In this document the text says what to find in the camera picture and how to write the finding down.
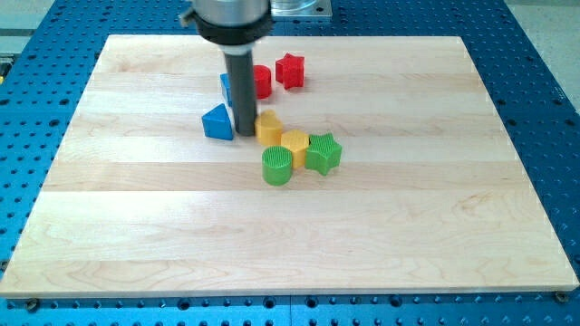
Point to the blue cube block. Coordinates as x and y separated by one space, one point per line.
225 89

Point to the yellow heart block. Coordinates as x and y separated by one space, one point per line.
268 128

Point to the green cylinder block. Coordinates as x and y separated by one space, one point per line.
277 165

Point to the red star block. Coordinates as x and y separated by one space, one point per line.
290 71

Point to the left board clamp screw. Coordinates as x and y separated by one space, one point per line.
31 305

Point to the board clamp screw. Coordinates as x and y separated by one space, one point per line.
561 297
31 305

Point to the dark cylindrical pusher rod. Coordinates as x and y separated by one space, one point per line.
240 71

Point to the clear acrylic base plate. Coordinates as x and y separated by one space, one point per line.
302 9

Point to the blue triangle block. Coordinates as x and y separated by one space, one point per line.
216 123

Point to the green star block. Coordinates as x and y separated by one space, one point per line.
323 154

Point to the right board clamp screw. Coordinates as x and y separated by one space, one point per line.
561 297

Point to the red cylinder block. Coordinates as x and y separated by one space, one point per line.
263 81

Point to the yellow hexagon block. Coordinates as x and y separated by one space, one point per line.
297 142

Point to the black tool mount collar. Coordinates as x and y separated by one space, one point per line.
228 35

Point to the wooden board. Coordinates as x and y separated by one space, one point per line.
430 194

